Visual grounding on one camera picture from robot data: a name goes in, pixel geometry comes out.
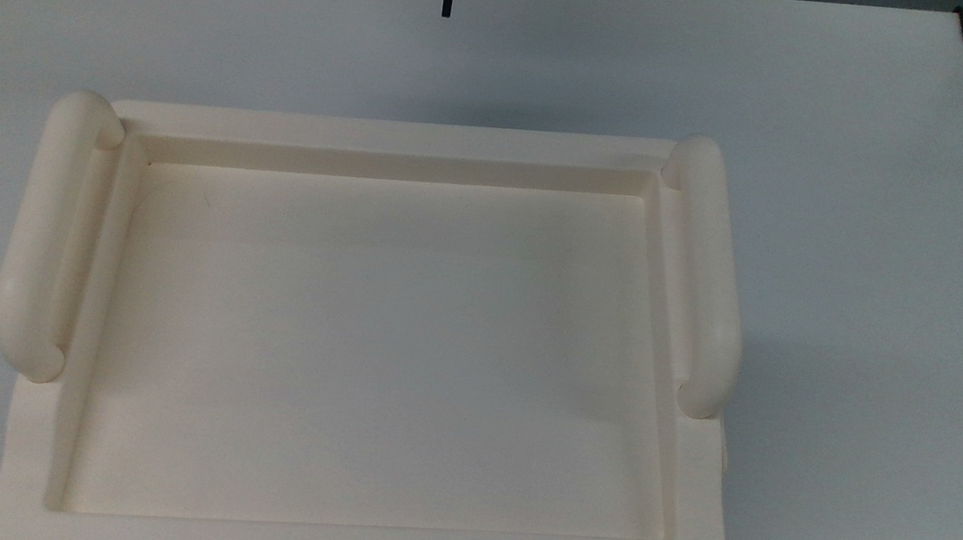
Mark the cream plastic cabinet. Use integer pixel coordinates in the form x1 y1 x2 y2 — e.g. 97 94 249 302
0 63 772 540

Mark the cream rounded cabinet side handle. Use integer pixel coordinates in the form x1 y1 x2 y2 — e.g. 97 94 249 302
0 83 130 391
635 131 765 423

